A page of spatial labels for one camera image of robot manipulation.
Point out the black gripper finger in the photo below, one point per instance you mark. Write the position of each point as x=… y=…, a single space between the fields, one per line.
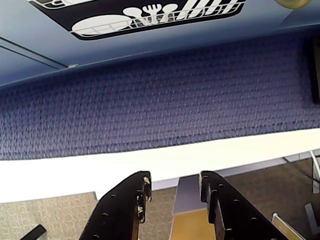
x=232 y=215
x=120 y=215

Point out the cabinet door with dishwasher sticker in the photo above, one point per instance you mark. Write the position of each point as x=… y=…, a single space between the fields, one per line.
x=200 y=32

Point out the light wooden beam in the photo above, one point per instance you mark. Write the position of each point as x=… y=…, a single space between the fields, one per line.
x=185 y=225

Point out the black bar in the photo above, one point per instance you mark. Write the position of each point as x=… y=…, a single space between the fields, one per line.
x=35 y=233

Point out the blue woven mat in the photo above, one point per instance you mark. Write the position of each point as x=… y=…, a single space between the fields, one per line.
x=150 y=105

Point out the black flat panel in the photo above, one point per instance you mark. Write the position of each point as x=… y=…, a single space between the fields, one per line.
x=315 y=75

